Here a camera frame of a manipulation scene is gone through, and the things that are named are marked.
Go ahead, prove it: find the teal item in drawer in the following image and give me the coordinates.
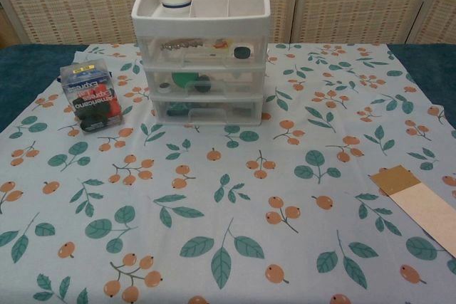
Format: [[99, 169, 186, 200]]
[[165, 103, 195, 118]]

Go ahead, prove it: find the white plastic drawer organizer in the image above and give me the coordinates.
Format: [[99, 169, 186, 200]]
[[130, 0, 269, 127]]

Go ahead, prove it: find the dark round cap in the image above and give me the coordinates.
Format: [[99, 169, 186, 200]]
[[195, 75, 212, 93]]

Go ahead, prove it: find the green round disc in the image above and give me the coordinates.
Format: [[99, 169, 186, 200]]
[[170, 71, 201, 90]]

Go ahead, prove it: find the leaf and berry tablecloth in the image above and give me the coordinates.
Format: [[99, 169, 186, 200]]
[[0, 43, 456, 304]]

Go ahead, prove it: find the clear coffee capsule box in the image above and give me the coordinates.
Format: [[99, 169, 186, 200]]
[[59, 57, 125, 135]]

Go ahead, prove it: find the teal table cover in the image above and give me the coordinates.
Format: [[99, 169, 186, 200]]
[[0, 43, 456, 134]]

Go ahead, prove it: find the pink and gold card strip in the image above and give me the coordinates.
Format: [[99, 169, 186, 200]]
[[369, 164, 456, 259]]

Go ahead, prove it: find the silver bead chain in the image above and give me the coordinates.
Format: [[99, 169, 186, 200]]
[[160, 42, 208, 51]]

